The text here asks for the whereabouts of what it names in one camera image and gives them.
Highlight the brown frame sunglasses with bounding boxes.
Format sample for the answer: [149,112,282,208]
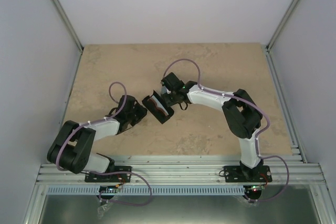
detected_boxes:
[149,97,169,116]

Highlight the black glasses case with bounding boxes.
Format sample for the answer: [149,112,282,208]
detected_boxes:
[142,91,174,124]

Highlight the light blue cloth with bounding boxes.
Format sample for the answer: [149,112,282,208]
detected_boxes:
[151,95,165,110]

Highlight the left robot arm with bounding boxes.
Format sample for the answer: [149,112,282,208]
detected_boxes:
[47,95,147,182]

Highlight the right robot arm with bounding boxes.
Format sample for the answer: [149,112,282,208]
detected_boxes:
[161,72,264,182]

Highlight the clear plastic wrap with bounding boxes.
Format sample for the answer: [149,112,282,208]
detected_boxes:
[97,202,111,220]

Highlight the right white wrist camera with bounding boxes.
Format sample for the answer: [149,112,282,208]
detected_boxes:
[161,82,171,96]

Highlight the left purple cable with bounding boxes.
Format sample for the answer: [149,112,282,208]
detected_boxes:
[55,81,128,171]

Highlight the lower purple cable loop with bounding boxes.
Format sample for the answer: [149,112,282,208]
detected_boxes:
[90,172,153,208]

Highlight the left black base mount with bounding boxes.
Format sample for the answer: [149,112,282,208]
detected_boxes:
[85,166,132,184]

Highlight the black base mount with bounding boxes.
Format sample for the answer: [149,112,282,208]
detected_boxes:
[85,166,132,184]
[222,165,272,183]

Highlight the blue slotted cable duct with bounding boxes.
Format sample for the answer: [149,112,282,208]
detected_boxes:
[47,185,245,196]

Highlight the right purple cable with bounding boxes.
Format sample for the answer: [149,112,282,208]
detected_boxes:
[164,59,291,204]

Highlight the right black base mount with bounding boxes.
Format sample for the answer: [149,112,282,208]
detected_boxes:
[222,165,272,183]

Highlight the aluminium rail frame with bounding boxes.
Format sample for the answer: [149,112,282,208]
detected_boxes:
[24,148,335,223]

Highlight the right aluminium corner post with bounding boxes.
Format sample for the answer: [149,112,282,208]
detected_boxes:
[265,0,301,52]

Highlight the aluminium corner post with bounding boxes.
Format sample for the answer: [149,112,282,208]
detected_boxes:
[51,0,84,54]
[265,0,301,52]

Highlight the left aluminium corner post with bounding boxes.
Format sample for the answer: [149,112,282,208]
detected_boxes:
[51,0,84,54]

